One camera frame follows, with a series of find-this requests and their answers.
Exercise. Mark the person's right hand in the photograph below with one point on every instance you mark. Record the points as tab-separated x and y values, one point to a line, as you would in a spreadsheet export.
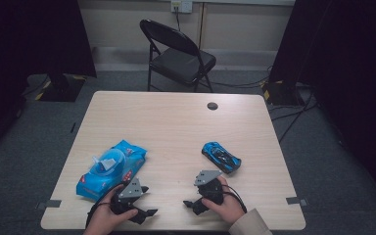
230	205

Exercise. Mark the white wet wipe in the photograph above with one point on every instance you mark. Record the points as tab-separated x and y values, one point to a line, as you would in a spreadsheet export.
107	164

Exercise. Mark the blue wet wipes pack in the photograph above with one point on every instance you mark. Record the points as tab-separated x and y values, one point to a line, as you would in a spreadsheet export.
133	158

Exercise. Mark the black stand base yellow tape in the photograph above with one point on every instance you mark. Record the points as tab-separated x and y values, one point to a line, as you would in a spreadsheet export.
280	94
62	89

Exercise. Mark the blue and black toy car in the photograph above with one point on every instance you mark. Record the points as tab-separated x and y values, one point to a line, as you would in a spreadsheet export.
222	157

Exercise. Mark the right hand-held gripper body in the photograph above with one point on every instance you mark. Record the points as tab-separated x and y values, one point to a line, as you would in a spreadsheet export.
209	191

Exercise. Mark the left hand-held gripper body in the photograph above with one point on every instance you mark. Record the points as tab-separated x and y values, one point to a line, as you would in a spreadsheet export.
131	190

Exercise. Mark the grey tape strip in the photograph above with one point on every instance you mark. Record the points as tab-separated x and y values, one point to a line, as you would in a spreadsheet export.
295	200
51	204

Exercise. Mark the person's left hand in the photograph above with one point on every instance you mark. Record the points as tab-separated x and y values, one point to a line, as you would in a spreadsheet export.
103	217

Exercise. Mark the white wall socket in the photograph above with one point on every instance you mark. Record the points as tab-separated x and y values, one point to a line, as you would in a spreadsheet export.
182	6

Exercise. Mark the black folding chair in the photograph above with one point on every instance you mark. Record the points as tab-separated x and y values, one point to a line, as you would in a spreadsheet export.
182	62

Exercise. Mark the black curtain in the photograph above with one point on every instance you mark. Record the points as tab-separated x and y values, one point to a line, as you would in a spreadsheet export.
29	49
346	58

